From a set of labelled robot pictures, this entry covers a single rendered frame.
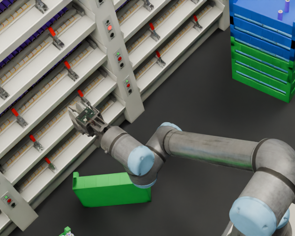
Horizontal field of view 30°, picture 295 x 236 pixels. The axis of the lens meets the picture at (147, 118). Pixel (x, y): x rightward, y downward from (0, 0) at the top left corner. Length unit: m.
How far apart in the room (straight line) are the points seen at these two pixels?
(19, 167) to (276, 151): 1.16
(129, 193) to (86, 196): 0.18
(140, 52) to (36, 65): 0.59
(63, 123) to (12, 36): 0.58
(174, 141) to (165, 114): 0.85
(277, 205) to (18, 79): 1.03
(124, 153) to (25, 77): 0.48
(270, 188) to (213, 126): 1.23
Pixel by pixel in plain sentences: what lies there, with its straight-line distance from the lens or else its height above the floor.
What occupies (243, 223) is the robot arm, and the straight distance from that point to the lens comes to 1.40.
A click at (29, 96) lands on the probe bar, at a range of 2.12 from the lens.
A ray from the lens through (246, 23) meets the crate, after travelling 2.34.
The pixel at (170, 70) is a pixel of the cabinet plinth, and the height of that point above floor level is 0.03.
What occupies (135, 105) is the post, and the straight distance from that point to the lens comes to 2.57.
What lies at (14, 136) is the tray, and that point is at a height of 0.54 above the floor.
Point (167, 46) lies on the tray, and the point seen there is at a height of 0.17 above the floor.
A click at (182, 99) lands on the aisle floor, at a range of 2.66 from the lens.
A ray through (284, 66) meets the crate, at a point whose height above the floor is 0.26.
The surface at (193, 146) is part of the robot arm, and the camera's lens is 1.70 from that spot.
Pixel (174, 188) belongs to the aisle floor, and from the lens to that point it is 2.44.
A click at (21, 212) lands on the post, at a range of 2.43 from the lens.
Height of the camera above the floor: 2.22
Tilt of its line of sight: 57 degrees down
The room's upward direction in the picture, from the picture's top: 17 degrees counter-clockwise
